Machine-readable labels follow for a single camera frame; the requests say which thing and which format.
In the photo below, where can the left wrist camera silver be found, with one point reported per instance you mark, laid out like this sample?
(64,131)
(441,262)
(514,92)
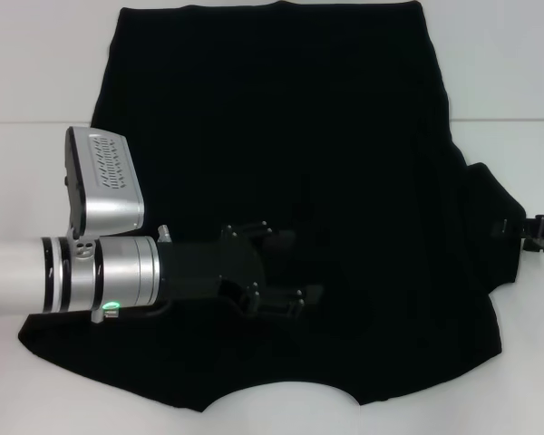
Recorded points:
(109,181)

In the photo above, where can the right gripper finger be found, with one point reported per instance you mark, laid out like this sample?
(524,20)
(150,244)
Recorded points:
(526,229)

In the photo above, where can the left robot arm silver white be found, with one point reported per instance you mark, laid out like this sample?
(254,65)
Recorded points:
(27,276)

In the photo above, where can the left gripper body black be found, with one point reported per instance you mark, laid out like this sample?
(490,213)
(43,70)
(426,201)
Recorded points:
(208,272)

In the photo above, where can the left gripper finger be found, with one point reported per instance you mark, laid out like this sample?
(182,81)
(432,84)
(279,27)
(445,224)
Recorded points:
(278,238)
(299,301)

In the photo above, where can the black shirt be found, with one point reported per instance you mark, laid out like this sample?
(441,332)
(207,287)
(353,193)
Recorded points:
(299,113)

